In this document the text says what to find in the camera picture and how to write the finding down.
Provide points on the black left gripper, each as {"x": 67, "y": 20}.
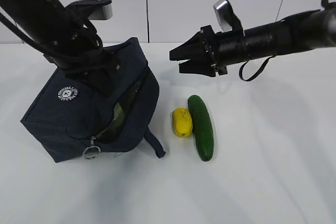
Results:
{"x": 77, "y": 52}

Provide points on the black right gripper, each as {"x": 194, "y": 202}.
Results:
{"x": 209, "y": 53}

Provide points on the glass container green lid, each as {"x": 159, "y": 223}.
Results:
{"x": 112, "y": 131}

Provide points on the navy blue lunch bag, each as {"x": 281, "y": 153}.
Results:
{"x": 66, "y": 116}

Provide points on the yellow lemon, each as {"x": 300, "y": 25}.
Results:
{"x": 182, "y": 122}

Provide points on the green cucumber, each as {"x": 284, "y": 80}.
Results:
{"x": 202, "y": 127}

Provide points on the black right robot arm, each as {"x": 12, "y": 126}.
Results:
{"x": 296, "y": 33}

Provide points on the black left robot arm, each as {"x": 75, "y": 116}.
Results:
{"x": 31, "y": 19}

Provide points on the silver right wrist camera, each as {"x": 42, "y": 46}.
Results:
{"x": 224, "y": 14}

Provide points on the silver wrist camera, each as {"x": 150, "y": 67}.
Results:
{"x": 92, "y": 9}
{"x": 224, "y": 14}

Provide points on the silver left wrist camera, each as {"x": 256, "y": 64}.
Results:
{"x": 92, "y": 9}

